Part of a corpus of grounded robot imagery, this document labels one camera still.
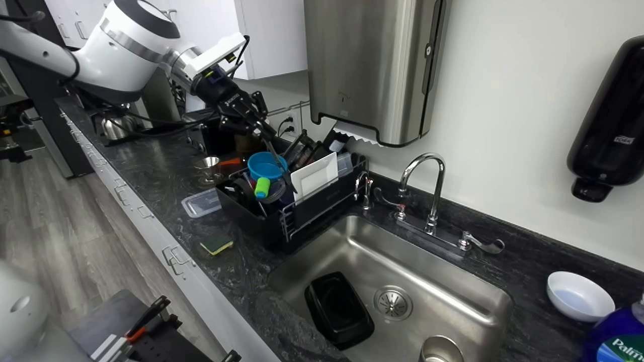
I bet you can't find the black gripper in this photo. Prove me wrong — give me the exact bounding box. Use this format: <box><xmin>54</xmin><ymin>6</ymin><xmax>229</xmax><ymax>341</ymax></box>
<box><xmin>191</xmin><ymin>67</ymin><xmax>275</xmax><ymax>141</ymax></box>

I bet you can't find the knife with green blue handle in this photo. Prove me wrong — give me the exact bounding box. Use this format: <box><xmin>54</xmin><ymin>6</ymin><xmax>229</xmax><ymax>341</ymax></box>
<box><xmin>253</xmin><ymin>177</ymin><xmax>272</xmax><ymax>199</ymax></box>

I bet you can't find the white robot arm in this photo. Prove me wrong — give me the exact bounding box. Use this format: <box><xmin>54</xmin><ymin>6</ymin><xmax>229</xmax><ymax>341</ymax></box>
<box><xmin>0</xmin><ymin>0</ymin><xmax>275</xmax><ymax>141</ymax></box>

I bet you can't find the white plate in rack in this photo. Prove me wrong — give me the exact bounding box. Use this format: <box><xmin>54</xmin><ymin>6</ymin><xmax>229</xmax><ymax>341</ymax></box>
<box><xmin>289</xmin><ymin>153</ymin><xmax>338</xmax><ymax>204</ymax></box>

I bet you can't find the black dish rack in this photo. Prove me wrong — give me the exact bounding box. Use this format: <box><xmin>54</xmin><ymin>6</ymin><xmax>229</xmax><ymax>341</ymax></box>
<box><xmin>215</xmin><ymin>155</ymin><xmax>367</xmax><ymax>251</ymax></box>

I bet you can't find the chrome sink faucet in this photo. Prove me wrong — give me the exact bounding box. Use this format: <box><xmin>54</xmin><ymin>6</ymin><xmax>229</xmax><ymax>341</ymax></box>
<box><xmin>375</xmin><ymin>153</ymin><xmax>505</xmax><ymax>260</ymax></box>

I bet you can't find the stainless steel sink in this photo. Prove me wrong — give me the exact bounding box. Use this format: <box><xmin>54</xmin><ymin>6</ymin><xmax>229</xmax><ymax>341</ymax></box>
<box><xmin>269</xmin><ymin>215</ymin><xmax>513</xmax><ymax>362</ymax></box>

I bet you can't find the blue dish soap bottle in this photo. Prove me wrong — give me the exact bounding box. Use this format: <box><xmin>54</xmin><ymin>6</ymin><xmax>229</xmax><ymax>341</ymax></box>
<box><xmin>581</xmin><ymin>296</ymin><xmax>644</xmax><ymax>362</ymax></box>

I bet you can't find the small steel funnel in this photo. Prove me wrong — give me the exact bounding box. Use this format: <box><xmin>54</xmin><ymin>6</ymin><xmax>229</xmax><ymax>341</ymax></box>
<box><xmin>195</xmin><ymin>158</ymin><xmax>222</xmax><ymax>186</ymax></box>

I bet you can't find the blue plastic cup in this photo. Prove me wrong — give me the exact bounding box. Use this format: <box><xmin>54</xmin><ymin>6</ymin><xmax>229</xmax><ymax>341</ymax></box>
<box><xmin>248</xmin><ymin>151</ymin><xmax>288</xmax><ymax>181</ymax></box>

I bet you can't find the clear plastic container lid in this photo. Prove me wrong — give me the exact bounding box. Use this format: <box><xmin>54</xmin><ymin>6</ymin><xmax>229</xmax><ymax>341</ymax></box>
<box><xmin>182</xmin><ymin>190</ymin><xmax>222</xmax><ymax>220</ymax></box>

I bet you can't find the steel kettle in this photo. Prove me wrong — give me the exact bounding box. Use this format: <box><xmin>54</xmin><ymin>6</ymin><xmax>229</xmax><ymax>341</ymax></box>
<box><xmin>92</xmin><ymin>114</ymin><xmax>142</xmax><ymax>144</ymax></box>

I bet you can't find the green scouring sponge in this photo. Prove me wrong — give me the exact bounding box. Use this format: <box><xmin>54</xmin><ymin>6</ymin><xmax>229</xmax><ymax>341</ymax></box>
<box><xmin>200</xmin><ymin>235</ymin><xmax>234</xmax><ymax>257</ymax></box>

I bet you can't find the steel paper towel dispenser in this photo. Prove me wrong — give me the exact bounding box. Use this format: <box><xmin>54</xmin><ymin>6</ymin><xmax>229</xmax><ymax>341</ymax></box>
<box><xmin>303</xmin><ymin>0</ymin><xmax>451</xmax><ymax>148</ymax></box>

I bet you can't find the black plastic tray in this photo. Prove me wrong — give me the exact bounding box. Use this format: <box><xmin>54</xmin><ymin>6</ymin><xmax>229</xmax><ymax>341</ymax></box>
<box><xmin>303</xmin><ymin>271</ymin><xmax>375</xmax><ymax>351</ymax></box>

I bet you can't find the black tool tray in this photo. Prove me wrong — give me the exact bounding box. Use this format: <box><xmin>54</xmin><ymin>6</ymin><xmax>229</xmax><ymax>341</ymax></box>
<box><xmin>71</xmin><ymin>290</ymin><xmax>214</xmax><ymax>362</ymax></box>

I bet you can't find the black soap dispenser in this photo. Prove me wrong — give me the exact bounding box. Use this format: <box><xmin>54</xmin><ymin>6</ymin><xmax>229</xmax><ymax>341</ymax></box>
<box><xmin>567</xmin><ymin>36</ymin><xmax>644</xmax><ymax>204</ymax></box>

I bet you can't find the white small bowl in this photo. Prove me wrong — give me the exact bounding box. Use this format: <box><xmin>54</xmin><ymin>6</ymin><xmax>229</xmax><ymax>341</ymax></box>
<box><xmin>546</xmin><ymin>271</ymin><xmax>616</xmax><ymax>322</ymax></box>

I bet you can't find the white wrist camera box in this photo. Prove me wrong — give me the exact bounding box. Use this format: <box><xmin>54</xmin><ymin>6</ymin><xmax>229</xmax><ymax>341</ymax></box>
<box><xmin>173</xmin><ymin>32</ymin><xmax>248</xmax><ymax>80</ymax></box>

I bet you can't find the orange handled utensil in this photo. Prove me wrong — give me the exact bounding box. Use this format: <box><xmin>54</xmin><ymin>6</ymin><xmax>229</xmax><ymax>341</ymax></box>
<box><xmin>217</xmin><ymin>158</ymin><xmax>244</xmax><ymax>170</ymax></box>

